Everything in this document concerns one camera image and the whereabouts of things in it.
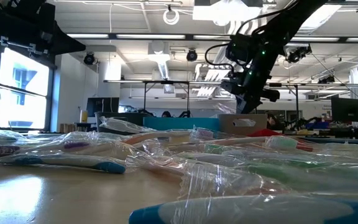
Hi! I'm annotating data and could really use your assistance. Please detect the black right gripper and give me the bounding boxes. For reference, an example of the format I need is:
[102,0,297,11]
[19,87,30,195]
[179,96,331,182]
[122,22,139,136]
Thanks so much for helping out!
[221,70,281,114]

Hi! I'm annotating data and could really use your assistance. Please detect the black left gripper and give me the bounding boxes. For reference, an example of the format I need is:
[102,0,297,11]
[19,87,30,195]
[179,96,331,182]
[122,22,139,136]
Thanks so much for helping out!
[26,2,86,56]

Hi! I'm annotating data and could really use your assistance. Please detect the toothbrushes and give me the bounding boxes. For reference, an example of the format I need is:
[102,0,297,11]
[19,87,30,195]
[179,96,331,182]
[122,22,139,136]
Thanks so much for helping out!
[214,101,239,115]

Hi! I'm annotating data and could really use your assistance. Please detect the pale plastic bin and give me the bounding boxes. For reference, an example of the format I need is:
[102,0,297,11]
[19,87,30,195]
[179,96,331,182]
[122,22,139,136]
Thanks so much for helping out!
[218,113,269,136]

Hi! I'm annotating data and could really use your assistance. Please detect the long ceiling light strip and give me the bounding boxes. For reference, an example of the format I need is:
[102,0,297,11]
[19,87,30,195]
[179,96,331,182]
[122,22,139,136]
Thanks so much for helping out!
[116,34,186,40]
[193,35,232,40]
[67,33,109,39]
[290,36,340,42]

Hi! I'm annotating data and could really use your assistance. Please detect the red cloth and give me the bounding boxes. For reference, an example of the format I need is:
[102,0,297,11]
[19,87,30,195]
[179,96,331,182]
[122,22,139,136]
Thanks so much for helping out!
[249,128,282,138]

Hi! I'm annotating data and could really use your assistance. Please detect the pink white wrapped toothbrush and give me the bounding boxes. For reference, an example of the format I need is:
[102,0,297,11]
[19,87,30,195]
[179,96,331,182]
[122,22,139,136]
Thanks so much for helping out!
[190,126,229,141]

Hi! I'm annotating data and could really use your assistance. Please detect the teal plastic bin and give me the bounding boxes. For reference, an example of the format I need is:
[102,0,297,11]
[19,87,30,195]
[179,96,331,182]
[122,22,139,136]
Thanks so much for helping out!
[143,116,221,132]

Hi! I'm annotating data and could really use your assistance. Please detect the black computer monitor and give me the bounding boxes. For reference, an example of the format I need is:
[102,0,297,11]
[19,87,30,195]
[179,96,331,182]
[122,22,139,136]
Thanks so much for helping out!
[331,97,358,123]
[86,97,120,118]

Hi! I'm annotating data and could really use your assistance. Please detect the blue storage crates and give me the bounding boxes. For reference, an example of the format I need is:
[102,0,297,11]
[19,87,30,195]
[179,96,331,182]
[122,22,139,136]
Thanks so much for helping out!
[303,121,331,130]

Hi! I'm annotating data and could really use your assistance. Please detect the large bright window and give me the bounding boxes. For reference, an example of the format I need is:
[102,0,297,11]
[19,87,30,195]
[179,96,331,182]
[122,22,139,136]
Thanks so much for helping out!
[0,49,51,131]

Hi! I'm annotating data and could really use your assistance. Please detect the wooden blocks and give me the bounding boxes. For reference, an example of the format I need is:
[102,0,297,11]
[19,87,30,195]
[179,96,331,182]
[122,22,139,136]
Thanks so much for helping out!
[59,123,88,133]

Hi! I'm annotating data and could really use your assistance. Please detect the orange toothbrush yellow bristles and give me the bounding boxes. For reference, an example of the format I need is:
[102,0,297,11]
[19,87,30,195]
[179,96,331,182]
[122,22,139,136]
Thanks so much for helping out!
[123,129,198,146]

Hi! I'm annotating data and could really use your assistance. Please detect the dark grey plastic bin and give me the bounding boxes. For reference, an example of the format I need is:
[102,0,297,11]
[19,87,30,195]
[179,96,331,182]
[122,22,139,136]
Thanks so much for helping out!
[94,111,145,135]

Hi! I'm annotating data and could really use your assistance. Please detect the purple white wrapped toothbrush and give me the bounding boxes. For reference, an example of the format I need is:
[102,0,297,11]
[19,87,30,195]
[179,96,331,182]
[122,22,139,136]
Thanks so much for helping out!
[20,130,133,158]

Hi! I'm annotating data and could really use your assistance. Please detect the black desk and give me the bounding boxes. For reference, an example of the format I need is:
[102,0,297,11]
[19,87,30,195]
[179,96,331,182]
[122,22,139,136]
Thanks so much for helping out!
[320,126,358,140]

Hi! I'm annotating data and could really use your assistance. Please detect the blue white wrapped toothbrush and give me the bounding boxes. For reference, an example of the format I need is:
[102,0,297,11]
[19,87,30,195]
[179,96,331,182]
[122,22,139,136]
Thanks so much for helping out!
[0,153,126,175]
[128,192,358,224]

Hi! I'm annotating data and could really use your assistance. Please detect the black metal rig frame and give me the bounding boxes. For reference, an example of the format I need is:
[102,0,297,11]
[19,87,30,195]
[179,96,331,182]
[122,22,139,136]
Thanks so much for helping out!
[253,82,300,119]
[143,80,191,118]

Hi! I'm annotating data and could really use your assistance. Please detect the white coiled cable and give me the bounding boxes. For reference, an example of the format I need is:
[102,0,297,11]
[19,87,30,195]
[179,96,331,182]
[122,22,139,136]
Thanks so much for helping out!
[162,8,180,26]

